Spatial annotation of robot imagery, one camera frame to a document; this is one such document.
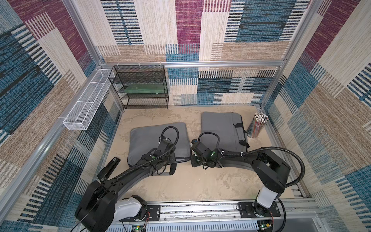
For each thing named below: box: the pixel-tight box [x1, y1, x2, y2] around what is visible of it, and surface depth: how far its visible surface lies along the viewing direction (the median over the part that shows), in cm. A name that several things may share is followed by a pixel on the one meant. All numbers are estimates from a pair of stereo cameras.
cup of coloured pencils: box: [246, 112, 270, 139], surface depth 93 cm
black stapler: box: [97, 157, 121, 183], surface depth 89 cm
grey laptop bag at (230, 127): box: [200, 112, 248, 153], surface depth 106 cm
